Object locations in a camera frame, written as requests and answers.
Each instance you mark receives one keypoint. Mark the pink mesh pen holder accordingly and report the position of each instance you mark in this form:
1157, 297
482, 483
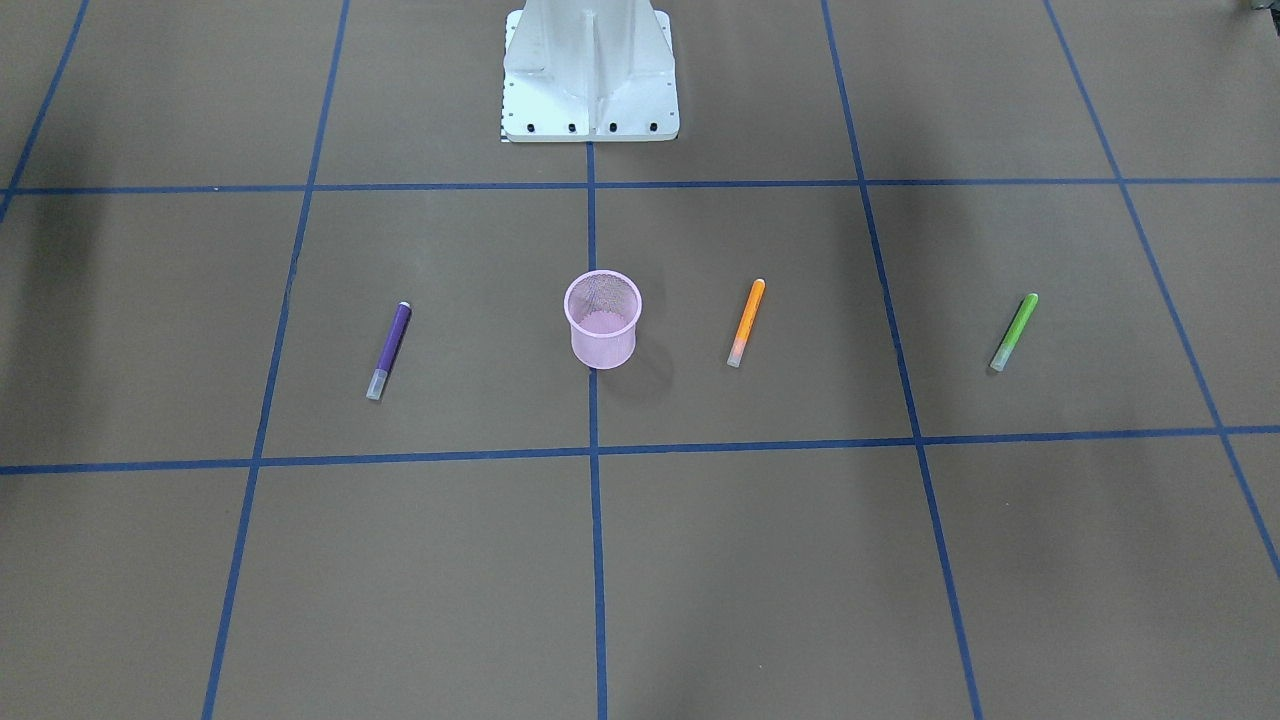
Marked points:
603, 308

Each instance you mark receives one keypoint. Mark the orange marker pen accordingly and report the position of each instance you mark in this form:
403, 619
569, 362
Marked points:
747, 319

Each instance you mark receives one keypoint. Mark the green marker pen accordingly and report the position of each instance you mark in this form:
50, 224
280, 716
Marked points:
1012, 335

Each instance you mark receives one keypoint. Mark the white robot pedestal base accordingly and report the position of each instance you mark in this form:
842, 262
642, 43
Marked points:
589, 72

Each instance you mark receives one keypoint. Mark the purple marker pen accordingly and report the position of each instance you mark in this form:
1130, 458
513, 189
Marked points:
388, 353

